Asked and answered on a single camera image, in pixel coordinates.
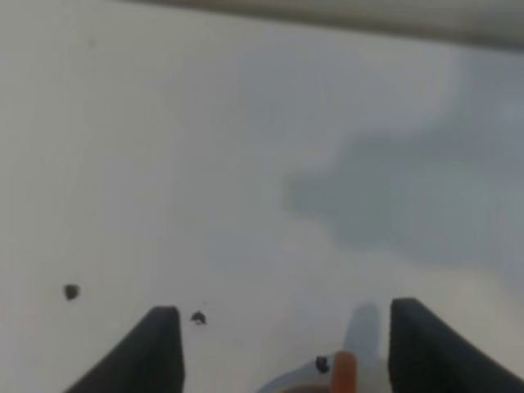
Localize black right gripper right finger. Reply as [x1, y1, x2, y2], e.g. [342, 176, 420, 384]
[387, 298, 523, 392]

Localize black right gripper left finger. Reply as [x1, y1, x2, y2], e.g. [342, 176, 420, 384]
[68, 306, 184, 393]

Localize brown clay teapot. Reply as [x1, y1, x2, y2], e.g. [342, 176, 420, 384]
[330, 351, 358, 393]

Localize cream round teapot coaster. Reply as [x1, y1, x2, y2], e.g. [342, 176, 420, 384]
[255, 359, 391, 392]

